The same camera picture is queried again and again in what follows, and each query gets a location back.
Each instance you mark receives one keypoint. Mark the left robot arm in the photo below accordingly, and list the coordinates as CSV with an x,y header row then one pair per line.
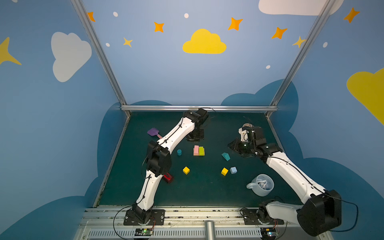
x,y
158,160

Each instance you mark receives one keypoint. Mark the pink rectangular block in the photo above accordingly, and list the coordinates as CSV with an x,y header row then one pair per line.
x,y
196,150

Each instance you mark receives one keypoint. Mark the yellow cube block right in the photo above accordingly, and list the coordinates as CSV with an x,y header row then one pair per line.
x,y
224,171

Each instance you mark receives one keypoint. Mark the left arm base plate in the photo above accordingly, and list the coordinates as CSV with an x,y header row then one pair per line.
x,y
157,217

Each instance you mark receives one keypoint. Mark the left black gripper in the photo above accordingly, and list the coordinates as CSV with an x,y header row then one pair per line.
x,y
195,135

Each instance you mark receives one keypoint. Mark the yellow cube block left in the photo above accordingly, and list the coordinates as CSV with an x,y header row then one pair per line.
x,y
186,170

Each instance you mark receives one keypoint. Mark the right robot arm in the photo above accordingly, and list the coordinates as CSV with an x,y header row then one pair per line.
x,y
320,211

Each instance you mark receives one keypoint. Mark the light blue cube block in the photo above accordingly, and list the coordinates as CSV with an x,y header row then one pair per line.
x,y
233,170

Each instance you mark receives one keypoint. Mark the light blue mug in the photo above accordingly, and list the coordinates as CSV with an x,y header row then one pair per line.
x,y
261,185

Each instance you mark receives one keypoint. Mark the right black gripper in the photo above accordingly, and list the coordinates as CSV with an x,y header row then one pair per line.
x,y
240,146

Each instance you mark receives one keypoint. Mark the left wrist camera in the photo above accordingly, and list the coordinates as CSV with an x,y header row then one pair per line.
x,y
203,115

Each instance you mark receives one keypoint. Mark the lime green rectangular block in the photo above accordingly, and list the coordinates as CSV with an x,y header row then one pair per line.
x,y
201,151

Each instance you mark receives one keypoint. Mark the yellow cube block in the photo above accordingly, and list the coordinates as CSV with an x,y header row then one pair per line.
x,y
186,170
224,171

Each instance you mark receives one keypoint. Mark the left circuit board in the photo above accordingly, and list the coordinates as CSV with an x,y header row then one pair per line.
x,y
144,232

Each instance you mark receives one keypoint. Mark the right circuit board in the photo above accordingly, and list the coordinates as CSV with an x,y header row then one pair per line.
x,y
268,234

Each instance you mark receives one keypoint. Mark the white tape roll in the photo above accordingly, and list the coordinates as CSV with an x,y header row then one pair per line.
x,y
246,124

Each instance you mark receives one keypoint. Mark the circuit board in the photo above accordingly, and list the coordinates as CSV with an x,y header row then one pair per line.
x,y
268,234
144,232

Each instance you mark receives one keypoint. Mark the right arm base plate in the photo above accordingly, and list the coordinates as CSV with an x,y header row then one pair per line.
x,y
250,216

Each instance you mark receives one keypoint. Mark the aluminium cage frame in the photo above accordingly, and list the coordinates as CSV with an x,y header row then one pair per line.
x,y
273,107

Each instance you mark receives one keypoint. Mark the teal house-shaped block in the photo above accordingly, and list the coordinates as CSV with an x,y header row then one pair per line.
x,y
226,156

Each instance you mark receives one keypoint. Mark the aluminium front rail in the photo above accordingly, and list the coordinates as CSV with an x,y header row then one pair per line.
x,y
181,223

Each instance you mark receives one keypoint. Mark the grey camera pole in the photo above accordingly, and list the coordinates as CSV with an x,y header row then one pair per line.
x,y
210,230

